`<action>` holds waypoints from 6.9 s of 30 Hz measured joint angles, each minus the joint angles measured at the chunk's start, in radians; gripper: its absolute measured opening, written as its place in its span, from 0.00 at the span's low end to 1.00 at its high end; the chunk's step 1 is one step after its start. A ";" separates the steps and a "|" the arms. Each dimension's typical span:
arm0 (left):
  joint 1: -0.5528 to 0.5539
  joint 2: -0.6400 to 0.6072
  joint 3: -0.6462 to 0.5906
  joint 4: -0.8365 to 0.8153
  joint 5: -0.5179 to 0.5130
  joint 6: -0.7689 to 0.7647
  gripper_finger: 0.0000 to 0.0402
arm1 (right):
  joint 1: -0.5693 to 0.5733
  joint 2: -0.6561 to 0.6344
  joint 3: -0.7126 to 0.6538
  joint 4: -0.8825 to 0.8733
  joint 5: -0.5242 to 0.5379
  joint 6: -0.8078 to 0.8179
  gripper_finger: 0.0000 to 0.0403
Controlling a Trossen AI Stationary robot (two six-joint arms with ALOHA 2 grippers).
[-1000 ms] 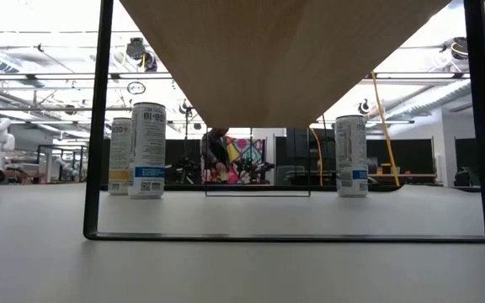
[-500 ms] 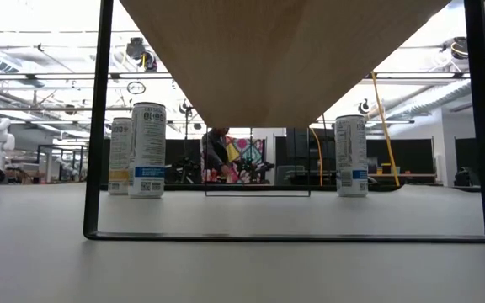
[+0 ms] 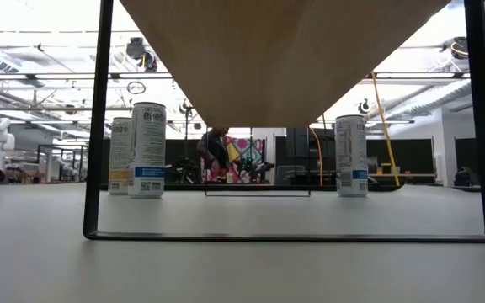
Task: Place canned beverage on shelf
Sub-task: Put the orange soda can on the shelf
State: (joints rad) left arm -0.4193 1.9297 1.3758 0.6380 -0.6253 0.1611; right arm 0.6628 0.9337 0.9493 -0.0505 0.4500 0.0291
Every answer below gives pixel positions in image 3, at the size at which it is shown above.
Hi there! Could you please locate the colourful patchwork cloth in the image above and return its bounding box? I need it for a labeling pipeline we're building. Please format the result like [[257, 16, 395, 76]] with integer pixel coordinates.
[[224, 135, 265, 185]]

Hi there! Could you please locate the white Celsius can yellow band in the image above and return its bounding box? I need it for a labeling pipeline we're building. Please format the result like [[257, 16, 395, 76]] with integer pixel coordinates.
[[107, 116, 134, 196]]

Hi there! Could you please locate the black tripod stand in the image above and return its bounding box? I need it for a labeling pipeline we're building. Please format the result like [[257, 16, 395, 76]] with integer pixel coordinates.
[[178, 99, 195, 184]]

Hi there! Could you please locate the black metal shelf frame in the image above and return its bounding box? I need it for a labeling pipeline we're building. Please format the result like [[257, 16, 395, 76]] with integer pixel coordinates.
[[83, 0, 485, 244]]

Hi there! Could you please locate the grey chair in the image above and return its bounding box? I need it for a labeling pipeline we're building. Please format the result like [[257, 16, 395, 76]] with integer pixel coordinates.
[[275, 165, 306, 186]]

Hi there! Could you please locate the black ceiling cable reel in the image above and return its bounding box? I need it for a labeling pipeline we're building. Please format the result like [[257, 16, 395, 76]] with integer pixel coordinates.
[[439, 36, 470, 61]]

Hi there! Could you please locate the wooden desk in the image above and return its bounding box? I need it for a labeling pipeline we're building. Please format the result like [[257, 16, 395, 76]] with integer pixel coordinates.
[[367, 171, 438, 186]]

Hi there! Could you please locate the thin yellow hanging cable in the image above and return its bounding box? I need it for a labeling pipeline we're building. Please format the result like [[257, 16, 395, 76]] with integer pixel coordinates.
[[308, 127, 324, 187]]

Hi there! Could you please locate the black cabinet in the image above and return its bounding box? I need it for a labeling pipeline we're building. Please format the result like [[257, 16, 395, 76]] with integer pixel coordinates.
[[285, 128, 311, 160]]

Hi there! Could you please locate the thick yellow hanging cable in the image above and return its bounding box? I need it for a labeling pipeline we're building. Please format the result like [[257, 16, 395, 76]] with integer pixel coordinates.
[[370, 70, 402, 188]]

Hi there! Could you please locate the black partition panel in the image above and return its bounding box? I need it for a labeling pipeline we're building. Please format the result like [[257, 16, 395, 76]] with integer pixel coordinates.
[[455, 137, 479, 186], [366, 138, 434, 174], [164, 138, 204, 185]]

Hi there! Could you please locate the black ceiling device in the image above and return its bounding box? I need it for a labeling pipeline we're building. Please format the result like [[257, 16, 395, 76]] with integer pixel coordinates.
[[125, 36, 159, 73]]

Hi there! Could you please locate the black table frame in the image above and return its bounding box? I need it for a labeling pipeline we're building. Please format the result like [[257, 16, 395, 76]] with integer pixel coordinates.
[[99, 183, 482, 194]]

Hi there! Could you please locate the person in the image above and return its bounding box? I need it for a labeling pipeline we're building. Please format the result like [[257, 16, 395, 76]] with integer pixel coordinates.
[[195, 127, 232, 184]]

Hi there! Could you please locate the white Celsius can blue band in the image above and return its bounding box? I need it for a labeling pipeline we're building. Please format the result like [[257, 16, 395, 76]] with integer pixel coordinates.
[[334, 114, 369, 199], [127, 102, 168, 200]]

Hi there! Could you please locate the black office chair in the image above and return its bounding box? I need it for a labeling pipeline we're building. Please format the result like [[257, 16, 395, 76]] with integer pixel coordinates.
[[452, 166, 482, 189]]

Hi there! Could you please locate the light wooden shelf board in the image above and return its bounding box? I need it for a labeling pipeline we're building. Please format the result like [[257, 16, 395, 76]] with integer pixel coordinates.
[[119, 0, 453, 130]]

